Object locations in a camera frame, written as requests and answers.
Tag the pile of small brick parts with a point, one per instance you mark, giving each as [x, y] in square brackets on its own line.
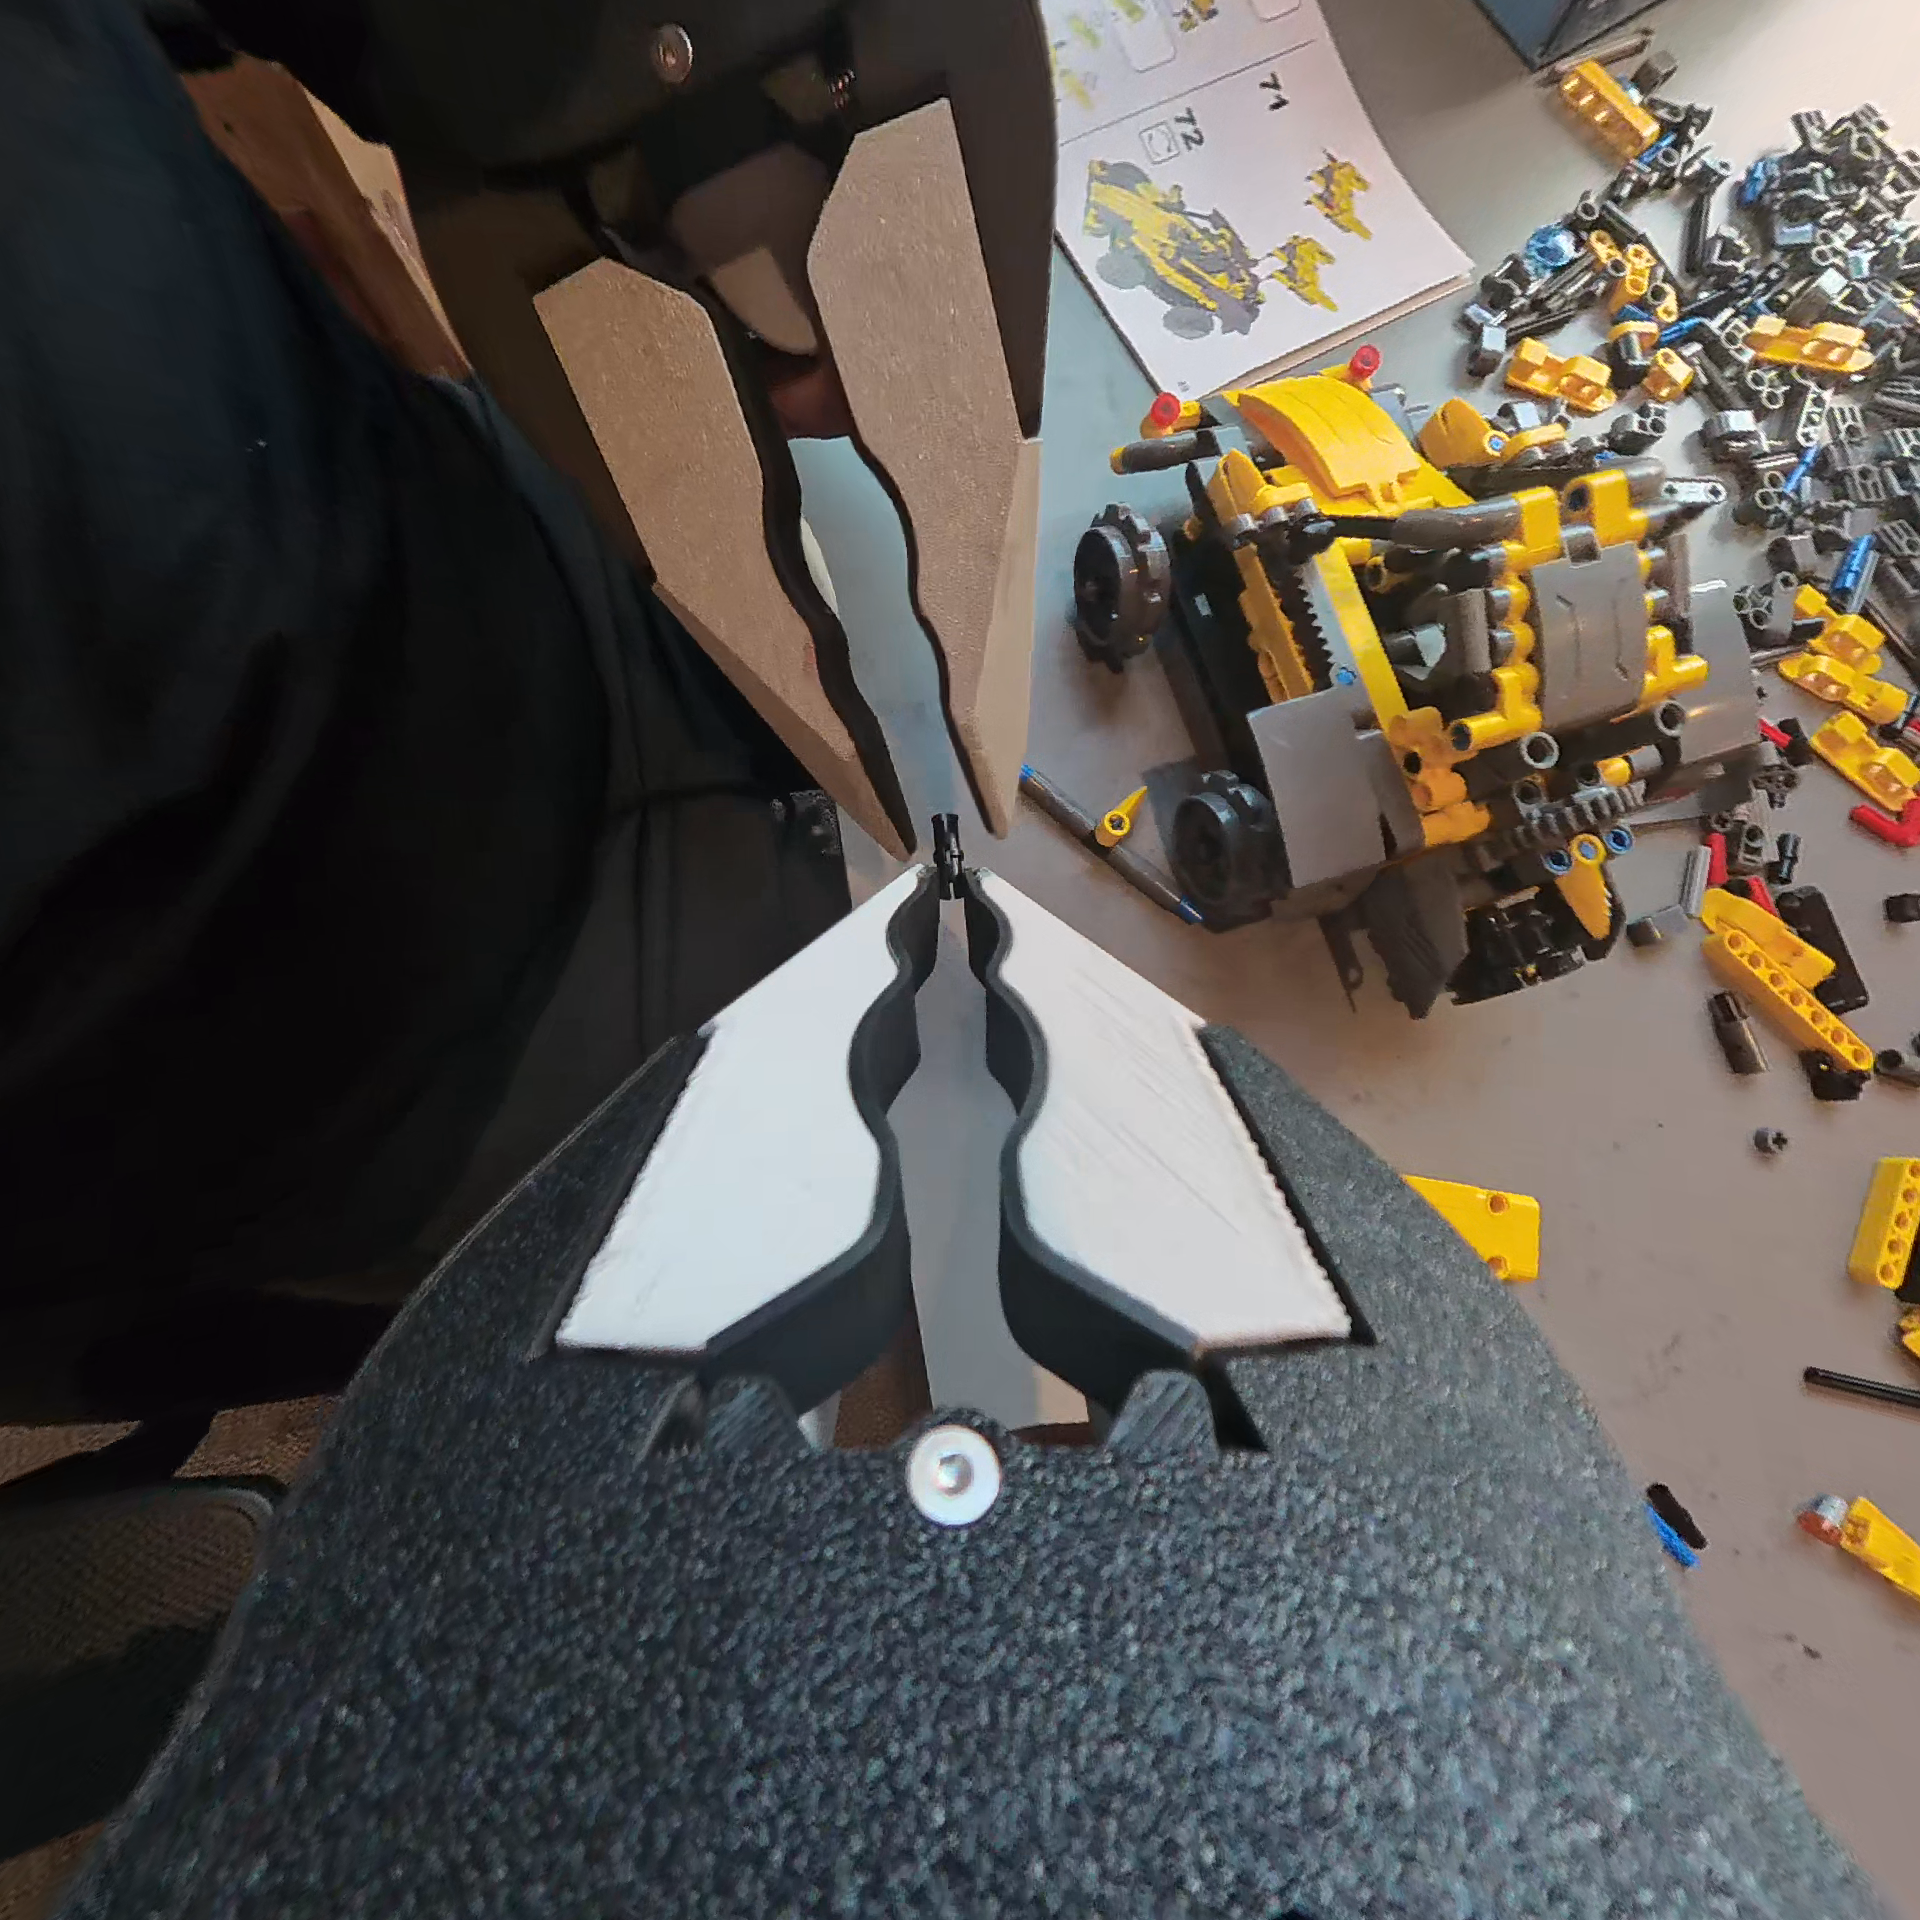
[1800, 225]

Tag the yellow grey brick vehicle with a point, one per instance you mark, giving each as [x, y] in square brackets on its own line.
[1500, 661]

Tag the small orange round stud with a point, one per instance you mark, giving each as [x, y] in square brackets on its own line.
[1821, 1521]

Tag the grey desk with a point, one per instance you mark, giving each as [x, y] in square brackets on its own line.
[1575, 1350]

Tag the yellow rectangular brick panel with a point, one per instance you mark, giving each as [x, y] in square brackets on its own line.
[1492, 1224]

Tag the single black connector peg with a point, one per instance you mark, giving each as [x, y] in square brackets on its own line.
[949, 855]

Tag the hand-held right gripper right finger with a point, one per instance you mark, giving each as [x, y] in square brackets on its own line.
[1154, 1185]

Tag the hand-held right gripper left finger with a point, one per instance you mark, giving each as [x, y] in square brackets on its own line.
[749, 1185]

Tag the yellow five-hole beam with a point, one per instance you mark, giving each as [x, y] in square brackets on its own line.
[1882, 1224]

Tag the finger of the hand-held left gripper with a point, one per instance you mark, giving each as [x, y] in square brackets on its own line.
[644, 436]
[930, 376]

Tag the black brick axle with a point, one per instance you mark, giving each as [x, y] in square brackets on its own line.
[1868, 1389]

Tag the long yellow brick beam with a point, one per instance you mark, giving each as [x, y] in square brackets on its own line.
[1786, 974]

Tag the grey axle blue tips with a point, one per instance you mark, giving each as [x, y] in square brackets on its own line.
[1050, 804]

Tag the white instruction booklet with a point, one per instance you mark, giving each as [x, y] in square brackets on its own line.
[1276, 195]

